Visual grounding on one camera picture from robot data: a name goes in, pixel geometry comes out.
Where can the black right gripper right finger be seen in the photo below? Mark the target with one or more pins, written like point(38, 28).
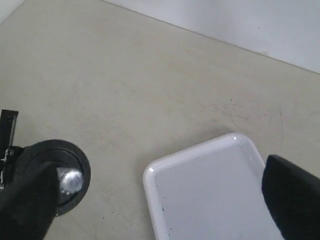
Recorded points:
point(292, 196)

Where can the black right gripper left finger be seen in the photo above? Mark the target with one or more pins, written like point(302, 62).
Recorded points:
point(28, 206)

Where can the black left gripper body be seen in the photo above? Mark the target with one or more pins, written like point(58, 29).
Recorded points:
point(8, 152)

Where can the chrome threaded dumbbell bar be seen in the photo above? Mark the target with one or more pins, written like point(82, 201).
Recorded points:
point(71, 181)

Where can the black weight plate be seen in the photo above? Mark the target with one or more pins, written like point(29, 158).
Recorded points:
point(62, 154)

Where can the white rectangular plastic tray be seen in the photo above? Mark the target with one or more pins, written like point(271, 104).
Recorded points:
point(210, 191)

